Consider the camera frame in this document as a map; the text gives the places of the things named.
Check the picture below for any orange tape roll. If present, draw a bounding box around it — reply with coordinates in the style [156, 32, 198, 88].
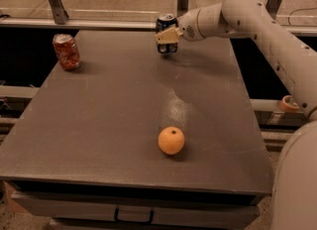
[280, 95, 299, 112]

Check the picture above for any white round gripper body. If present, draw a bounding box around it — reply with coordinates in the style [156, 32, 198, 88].
[177, 3, 228, 42]

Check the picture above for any black drawer handle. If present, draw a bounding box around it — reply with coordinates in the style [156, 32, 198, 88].
[114, 206, 155, 224]

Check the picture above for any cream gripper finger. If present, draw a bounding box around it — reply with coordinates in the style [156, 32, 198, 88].
[155, 26, 183, 45]

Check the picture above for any orange fruit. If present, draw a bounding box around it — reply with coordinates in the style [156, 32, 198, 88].
[158, 126, 185, 155]

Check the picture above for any red crushed soda can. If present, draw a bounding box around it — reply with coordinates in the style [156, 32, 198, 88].
[53, 34, 80, 70]

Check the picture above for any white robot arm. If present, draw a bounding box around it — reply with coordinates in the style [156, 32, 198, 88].
[156, 0, 317, 230]

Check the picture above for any grey drawer with handle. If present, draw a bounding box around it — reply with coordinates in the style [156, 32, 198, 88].
[12, 191, 260, 230]

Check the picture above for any blue pepsi can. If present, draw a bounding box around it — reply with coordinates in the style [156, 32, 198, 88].
[156, 14, 178, 55]

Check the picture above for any left metal railing bracket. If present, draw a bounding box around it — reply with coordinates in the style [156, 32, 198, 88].
[33, 0, 70, 26]

